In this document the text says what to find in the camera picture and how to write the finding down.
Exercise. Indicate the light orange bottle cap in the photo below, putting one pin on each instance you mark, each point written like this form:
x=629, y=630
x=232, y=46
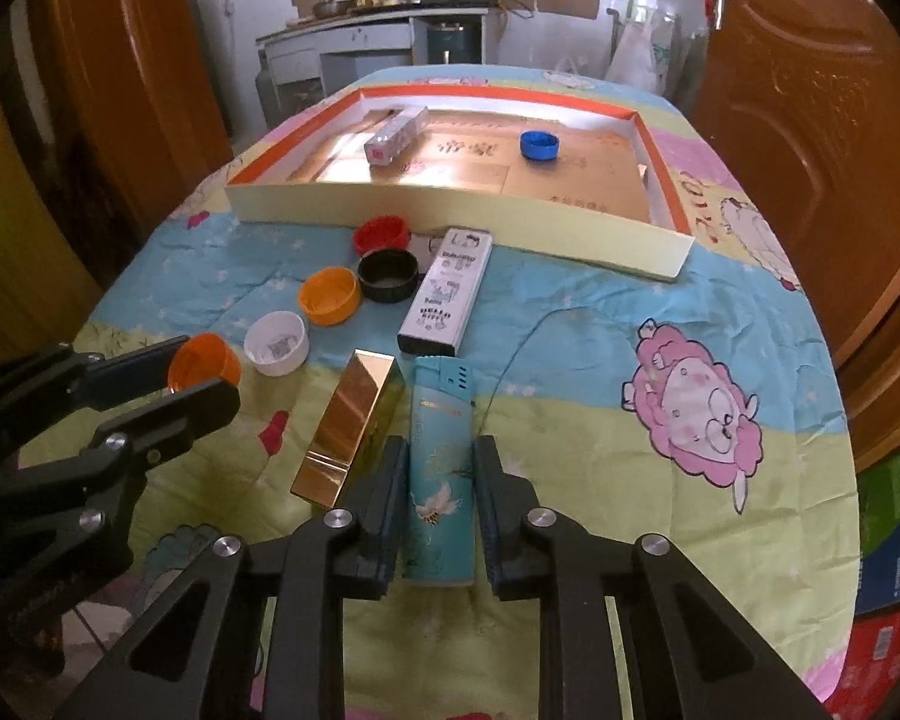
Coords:
x=328, y=296

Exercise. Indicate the white plastic bag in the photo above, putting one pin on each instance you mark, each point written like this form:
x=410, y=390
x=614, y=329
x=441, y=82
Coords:
x=637, y=56

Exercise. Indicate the orange rimmed cardboard tray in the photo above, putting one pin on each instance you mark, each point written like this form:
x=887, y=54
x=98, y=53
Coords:
x=465, y=204

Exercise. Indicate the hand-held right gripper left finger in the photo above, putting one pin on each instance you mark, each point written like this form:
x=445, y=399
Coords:
x=390, y=514

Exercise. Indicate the metal wok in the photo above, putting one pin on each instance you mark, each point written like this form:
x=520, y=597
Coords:
x=334, y=7

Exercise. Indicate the clear patterned box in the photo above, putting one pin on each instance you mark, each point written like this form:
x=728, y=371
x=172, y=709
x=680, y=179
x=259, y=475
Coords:
x=394, y=136

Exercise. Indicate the shiny gold box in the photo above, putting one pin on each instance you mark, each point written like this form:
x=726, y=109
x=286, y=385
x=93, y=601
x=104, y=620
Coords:
x=352, y=420

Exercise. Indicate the red carton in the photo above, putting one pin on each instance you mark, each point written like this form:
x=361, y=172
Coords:
x=881, y=660

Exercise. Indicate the teal tube box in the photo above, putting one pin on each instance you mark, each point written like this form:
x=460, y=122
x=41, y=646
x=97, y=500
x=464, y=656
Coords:
x=435, y=465

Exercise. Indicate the red bottle cap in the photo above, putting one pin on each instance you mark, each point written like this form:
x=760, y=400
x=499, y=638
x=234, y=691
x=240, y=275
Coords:
x=379, y=231

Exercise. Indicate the green carton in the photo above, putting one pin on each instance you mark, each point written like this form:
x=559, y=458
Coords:
x=896, y=532

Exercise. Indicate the white cartoon printed box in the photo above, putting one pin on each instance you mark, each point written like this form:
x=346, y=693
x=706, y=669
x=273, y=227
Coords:
x=446, y=289

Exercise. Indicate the black bottle cap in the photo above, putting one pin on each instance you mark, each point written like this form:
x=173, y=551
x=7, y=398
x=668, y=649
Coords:
x=388, y=279

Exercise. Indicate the grey kitchen counter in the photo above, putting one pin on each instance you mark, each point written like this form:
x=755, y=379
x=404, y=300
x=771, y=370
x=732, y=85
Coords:
x=360, y=37

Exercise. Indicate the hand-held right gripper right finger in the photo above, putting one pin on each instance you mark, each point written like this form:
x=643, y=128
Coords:
x=487, y=514

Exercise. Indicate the deep orange bottle cap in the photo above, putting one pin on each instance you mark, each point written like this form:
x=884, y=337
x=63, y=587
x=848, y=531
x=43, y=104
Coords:
x=206, y=360

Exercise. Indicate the white bottle cap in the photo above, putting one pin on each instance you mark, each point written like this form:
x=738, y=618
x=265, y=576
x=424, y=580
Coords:
x=276, y=349

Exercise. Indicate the blue bottle cap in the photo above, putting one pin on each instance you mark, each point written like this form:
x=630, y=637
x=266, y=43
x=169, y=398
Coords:
x=538, y=146

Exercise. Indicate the cartoon sheep printed blanket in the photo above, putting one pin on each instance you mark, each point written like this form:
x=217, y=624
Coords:
x=607, y=315

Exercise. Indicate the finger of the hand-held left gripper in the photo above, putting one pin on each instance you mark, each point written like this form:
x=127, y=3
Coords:
x=135, y=375
x=187, y=409

